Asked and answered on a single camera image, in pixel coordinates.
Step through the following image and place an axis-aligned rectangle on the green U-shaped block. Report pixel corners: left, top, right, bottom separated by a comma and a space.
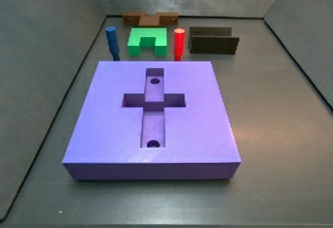
128, 27, 168, 57

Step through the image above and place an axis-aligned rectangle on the purple board with cross slot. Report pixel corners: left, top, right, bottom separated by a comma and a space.
63, 61, 241, 180

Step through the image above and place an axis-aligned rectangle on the black L-shaped fixture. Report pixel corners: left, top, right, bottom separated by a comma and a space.
189, 26, 240, 55

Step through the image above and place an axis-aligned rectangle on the red peg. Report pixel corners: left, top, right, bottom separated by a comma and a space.
173, 28, 185, 61

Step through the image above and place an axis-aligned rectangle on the blue peg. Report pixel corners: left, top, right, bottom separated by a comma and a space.
106, 26, 120, 60

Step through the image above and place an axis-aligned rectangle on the brown T-shaped block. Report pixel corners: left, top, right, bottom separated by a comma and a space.
122, 12, 178, 27

